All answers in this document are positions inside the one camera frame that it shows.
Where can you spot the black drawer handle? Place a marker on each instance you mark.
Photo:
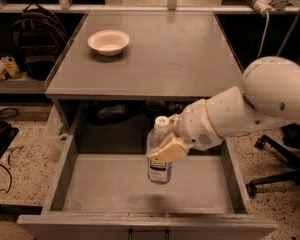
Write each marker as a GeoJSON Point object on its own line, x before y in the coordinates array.
{"type": "Point", "coordinates": [148, 235]}

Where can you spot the clear plastic water bottle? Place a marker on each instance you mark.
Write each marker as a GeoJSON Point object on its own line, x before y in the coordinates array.
{"type": "Point", "coordinates": [158, 172]}

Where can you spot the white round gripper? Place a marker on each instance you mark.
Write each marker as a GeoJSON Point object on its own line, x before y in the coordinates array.
{"type": "Point", "coordinates": [196, 124]}

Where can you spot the white power strip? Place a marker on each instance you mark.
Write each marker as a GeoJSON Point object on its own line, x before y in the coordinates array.
{"type": "Point", "coordinates": [261, 6]}

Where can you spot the open grey top drawer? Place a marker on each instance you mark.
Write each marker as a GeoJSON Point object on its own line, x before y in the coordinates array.
{"type": "Point", "coordinates": [102, 196]}

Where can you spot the white paper bowl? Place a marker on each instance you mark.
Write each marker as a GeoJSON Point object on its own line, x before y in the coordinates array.
{"type": "Point", "coordinates": [108, 42]}

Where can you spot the dark backpack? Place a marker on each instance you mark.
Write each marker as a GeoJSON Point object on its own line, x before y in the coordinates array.
{"type": "Point", "coordinates": [40, 38]}

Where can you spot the grey cabinet with top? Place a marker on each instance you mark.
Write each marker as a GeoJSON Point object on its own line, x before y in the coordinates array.
{"type": "Point", "coordinates": [172, 56]}

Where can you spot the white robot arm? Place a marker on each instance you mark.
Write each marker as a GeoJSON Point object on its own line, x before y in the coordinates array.
{"type": "Point", "coordinates": [268, 97]}

